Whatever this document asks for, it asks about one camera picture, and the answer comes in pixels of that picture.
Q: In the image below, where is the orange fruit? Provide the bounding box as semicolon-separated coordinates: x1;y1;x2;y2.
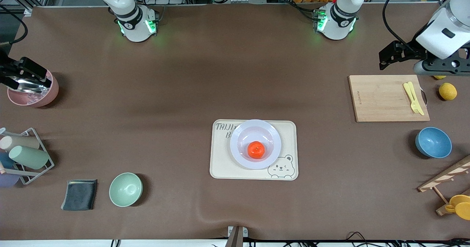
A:
247;141;265;159

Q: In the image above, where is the white round plate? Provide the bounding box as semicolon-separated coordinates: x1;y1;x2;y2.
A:
230;119;282;170

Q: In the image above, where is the metal scoop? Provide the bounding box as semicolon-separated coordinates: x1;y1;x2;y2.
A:
8;76;45;93

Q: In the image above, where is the pink bowl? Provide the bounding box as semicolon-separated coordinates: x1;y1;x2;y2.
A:
7;70;59;108

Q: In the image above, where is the wooden cutting board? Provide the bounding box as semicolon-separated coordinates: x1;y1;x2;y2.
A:
348;75;430;123

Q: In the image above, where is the yellow plastic fork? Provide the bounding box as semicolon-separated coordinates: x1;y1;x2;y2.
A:
403;82;421;114

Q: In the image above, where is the beige cup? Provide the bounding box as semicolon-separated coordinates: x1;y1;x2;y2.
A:
0;135;40;152

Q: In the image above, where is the pale green cup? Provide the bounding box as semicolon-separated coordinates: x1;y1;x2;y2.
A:
9;145;50;170

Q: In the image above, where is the blue cup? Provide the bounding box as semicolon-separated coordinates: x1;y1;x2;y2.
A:
0;152;15;169

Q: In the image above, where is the blue bowl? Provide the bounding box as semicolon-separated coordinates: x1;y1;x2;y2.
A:
415;127;452;158

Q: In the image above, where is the purple cup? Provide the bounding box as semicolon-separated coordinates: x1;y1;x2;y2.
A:
0;171;20;188

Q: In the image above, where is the dark grey folded cloth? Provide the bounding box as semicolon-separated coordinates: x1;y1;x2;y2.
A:
61;179;98;211

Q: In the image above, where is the wooden mug rack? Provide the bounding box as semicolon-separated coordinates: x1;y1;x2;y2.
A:
417;155;470;216

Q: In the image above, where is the green bowl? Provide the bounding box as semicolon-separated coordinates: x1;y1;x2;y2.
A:
109;172;143;207

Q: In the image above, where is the yellow mug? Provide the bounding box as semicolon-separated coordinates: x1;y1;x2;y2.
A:
445;194;470;221

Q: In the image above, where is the cream bear print tray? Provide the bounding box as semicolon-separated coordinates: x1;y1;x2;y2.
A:
210;120;299;181

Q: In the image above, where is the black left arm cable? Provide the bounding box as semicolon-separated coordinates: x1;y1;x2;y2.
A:
382;0;420;48

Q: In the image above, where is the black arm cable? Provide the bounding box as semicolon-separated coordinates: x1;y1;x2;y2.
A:
382;0;420;48
0;5;29;46

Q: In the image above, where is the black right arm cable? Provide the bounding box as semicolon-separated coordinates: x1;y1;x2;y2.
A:
0;5;29;46

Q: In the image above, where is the grey wire cup rack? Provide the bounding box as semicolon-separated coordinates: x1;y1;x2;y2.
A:
0;128;55;185

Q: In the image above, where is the metal table bracket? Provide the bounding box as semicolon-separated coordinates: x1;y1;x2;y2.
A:
227;225;249;247

